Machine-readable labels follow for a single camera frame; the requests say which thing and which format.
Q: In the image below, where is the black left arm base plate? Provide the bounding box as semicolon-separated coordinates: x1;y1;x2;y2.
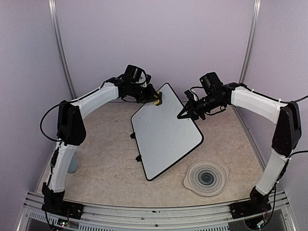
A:
42;201;84;220

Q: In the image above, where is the front aluminium rail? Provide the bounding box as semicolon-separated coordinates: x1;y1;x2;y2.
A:
18;191;298;231

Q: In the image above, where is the light blue mug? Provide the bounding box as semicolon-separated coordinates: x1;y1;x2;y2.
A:
67;156;78;174

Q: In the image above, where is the grey spiral pattern plate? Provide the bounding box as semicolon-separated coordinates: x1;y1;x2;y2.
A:
183;160;229;197

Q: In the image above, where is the left aluminium frame post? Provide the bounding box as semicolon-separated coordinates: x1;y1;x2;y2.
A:
48;0;77;99

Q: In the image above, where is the aluminium frame post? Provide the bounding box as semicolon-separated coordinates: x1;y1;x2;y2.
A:
239;0;261;83
48;0;77;99

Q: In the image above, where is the right aluminium frame post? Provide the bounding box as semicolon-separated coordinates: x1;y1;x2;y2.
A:
239;0;261;83

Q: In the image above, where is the white whiteboard black frame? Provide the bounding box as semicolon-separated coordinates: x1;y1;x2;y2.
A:
130;83;204;181

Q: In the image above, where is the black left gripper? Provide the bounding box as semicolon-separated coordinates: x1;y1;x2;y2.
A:
128;83;162;104

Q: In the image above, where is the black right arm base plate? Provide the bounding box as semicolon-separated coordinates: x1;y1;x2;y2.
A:
229;200;271;219

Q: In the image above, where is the yellow bone-shaped eraser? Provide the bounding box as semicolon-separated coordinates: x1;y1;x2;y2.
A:
154;91;162;106

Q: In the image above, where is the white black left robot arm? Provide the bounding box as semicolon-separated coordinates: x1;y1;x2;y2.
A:
42;76;162;214

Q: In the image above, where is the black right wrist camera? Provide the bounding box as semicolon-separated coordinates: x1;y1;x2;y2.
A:
199;72;223;95

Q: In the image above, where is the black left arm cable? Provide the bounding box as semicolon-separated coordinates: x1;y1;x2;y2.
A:
40;103;64;142

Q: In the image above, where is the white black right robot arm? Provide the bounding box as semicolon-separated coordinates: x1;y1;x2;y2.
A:
177;82;302;218

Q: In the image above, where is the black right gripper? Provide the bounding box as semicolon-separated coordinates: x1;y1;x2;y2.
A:
177;92;224;120

